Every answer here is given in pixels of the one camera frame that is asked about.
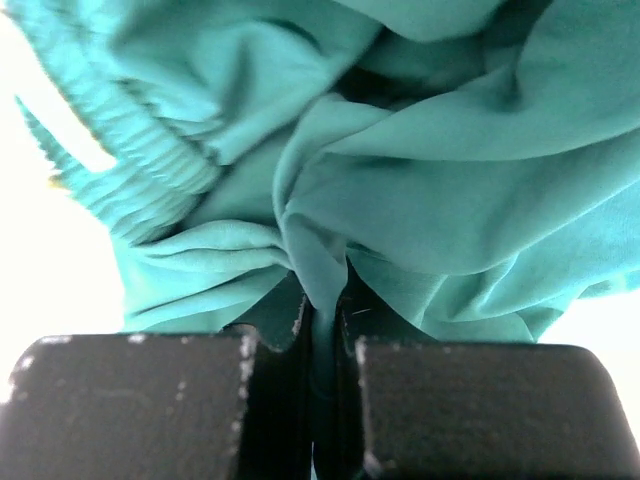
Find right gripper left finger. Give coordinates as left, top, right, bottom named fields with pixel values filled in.
left=1, top=275, right=311, bottom=480

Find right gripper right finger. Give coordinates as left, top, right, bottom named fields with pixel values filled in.
left=334, top=264, right=635, bottom=479

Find teal green shorts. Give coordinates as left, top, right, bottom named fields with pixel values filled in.
left=5, top=1, right=639, bottom=479

